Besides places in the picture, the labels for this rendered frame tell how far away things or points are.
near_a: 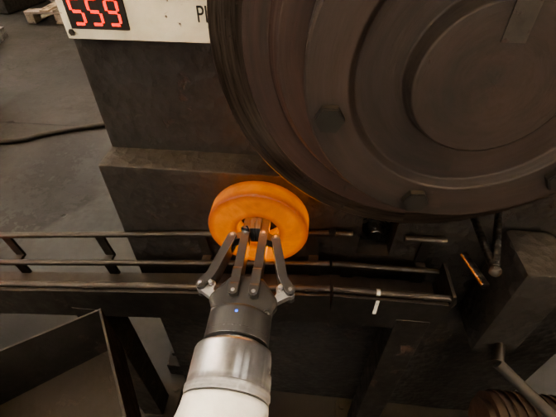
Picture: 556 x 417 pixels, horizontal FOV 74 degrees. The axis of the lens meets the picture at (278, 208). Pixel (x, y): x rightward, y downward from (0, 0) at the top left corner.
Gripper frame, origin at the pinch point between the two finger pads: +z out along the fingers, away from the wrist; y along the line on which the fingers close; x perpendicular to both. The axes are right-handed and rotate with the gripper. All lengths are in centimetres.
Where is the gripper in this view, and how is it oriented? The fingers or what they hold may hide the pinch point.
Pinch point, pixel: (258, 218)
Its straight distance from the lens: 55.9
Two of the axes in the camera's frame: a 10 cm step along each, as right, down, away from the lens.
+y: 10.0, 0.6, -0.7
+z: 0.9, -7.1, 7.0
